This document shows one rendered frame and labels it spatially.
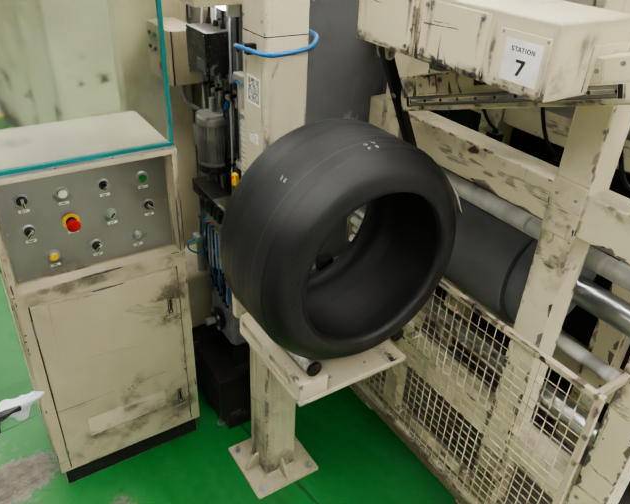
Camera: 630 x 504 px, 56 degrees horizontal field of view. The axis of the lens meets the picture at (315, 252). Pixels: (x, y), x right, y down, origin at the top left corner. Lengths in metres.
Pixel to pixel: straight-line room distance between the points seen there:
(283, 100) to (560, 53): 0.70
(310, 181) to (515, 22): 0.50
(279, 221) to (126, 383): 1.20
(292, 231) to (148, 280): 0.90
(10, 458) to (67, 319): 0.85
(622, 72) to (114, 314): 1.61
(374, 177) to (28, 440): 1.96
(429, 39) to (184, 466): 1.84
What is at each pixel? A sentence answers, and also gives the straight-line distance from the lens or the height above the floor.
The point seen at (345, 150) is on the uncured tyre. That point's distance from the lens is 1.31.
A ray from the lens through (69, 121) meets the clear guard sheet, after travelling 1.80.
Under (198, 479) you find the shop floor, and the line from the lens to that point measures 2.48.
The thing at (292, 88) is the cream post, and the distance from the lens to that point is 1.59.
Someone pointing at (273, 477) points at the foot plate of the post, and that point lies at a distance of 2.45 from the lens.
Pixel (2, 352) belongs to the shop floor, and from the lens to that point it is 3.24.
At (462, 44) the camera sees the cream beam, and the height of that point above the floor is 1.70.
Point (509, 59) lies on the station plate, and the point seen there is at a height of 1.70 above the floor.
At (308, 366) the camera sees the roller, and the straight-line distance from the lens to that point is 1.55.
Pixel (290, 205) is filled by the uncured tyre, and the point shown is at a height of 1.39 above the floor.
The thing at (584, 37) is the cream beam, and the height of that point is 1.75.
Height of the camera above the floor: 1.97
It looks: 32 degrees down
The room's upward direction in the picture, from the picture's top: 3 degrees clockwise
